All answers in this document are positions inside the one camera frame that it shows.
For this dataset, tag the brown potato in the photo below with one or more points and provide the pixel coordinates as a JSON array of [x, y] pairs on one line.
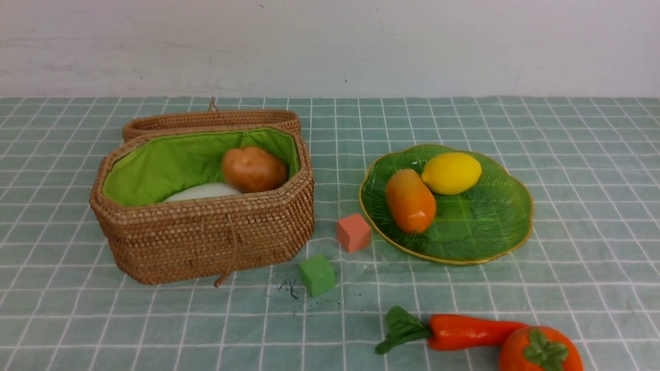
[[251, 169]]

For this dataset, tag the yellow lemon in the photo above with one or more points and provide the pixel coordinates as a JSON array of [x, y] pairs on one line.
[[451, 173]]

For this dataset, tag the orange carrot with leaves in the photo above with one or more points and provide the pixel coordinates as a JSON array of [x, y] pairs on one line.
[[444, 332]]

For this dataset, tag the orange mango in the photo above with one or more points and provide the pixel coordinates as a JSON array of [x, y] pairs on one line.
[[410, 202]]

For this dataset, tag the orange persimmon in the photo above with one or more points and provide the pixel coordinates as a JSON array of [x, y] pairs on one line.
[[539, 348]]

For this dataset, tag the pink foam cube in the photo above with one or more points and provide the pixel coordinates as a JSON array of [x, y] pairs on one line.
[[353, 233]]

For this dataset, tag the green foam cube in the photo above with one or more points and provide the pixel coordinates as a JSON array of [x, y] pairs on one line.
[[318, 275]]

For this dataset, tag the green glass plate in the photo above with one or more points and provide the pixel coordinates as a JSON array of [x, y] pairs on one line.
[[489, 220]]

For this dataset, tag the woven wicker basket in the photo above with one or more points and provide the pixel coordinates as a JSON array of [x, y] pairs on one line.
[[158, 242]]

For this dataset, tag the woven basket lid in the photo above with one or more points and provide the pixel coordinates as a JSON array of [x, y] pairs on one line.
[[285, 119]]

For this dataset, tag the white radish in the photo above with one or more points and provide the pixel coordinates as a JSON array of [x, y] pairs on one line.
[[204, 191]]

